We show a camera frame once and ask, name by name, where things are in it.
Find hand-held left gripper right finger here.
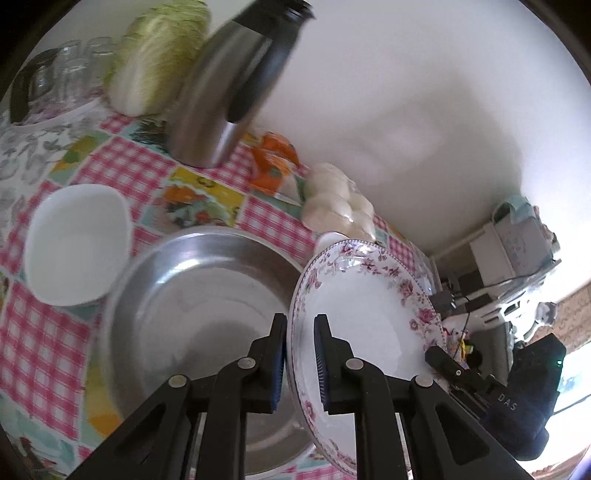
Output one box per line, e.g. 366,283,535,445
313,314,536,480

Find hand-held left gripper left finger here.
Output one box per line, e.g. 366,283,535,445
69,313,289,480

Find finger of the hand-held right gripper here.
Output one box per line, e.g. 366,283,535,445
425,345,497,407

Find floral rimmed white plate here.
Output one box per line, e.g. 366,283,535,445
286,239,448,478

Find stainless steel basin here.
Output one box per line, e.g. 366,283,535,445
98,226,319,476

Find white square bowl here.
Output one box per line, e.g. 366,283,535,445
24,184,132,308

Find colourful snack packets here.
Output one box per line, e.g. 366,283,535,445
445,330,485,370

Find white plastic basket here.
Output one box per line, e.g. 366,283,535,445
443,277,560,335

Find white shelf unit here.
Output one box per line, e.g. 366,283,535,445
468,196,561,296

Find bag of steamed buns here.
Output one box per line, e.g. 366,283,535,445
301,162,377,243

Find teal cloth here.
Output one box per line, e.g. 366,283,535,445
496,195,539,222

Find orange white snack packet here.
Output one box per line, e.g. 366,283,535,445
249,157,308,206

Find stainless steel thermos jug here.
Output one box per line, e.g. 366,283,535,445
166,0,317,169

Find napa cabbage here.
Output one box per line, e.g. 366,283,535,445
105,0,212,116

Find black tray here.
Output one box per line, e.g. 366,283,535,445
9,48,61,125

